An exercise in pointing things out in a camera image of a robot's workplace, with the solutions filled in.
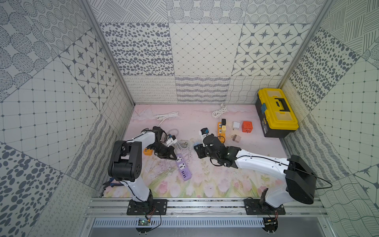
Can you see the yellow black toolbox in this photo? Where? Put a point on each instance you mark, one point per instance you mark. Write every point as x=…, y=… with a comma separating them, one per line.
x=277, y=118

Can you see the large orange power strip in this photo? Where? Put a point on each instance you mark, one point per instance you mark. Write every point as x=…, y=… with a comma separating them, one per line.
x=148, y=152

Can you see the small orange power strip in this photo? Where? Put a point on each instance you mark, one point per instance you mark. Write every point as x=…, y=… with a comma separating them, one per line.
x=221, y=135

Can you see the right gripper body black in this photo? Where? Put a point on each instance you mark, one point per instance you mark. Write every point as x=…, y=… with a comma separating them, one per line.
x=204, y=151

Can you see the purple power strip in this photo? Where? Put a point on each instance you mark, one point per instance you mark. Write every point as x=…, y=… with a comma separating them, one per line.
x=183, y=168

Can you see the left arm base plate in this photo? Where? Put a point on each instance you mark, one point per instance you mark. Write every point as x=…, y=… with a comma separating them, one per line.
x=154, y=207

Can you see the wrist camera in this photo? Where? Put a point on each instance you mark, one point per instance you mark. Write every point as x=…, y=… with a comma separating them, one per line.
x=171, y=140
x=204, y=132

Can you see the white charger plug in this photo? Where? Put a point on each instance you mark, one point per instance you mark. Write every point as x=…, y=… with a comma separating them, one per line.
x=236, y=125

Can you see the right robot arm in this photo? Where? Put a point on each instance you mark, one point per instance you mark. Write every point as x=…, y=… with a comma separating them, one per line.
x=298, y=179

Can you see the pink charger plug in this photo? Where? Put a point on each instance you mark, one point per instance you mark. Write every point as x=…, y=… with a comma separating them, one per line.
x=236, y=138

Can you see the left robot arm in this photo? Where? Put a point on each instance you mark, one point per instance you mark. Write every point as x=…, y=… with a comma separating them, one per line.
x=126, y=164

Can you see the red cube adapter plug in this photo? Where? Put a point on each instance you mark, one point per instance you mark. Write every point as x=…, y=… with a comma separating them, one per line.
x=247, y=126

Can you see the aluminium mounting rail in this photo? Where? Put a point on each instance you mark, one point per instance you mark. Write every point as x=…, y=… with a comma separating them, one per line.
x=201, y=207

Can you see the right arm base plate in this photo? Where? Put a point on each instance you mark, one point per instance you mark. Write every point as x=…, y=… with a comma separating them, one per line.
x=254, y=207

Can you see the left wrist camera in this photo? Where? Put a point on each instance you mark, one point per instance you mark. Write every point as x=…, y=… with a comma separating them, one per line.
x=171, y=140

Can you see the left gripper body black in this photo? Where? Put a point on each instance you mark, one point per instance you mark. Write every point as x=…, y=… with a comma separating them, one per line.
x=165, y=149

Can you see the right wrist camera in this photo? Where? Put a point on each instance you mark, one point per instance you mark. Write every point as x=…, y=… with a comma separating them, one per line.
x=204, y=132

